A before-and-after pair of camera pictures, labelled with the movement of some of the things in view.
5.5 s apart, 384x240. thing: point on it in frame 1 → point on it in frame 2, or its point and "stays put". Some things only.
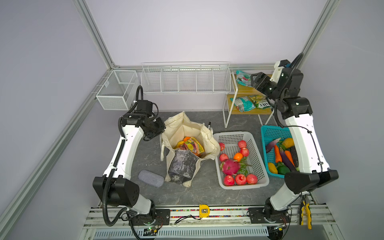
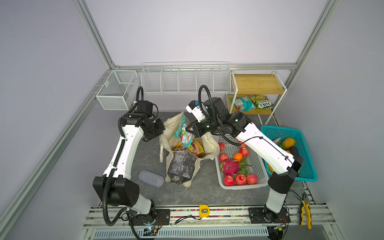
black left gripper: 161,128 stays put
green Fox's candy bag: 260,101 stays put
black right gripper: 264,79 → 197,131
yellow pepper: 272,168 stays put
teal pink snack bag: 243,78 → 185,137
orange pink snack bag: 192,145 stays put
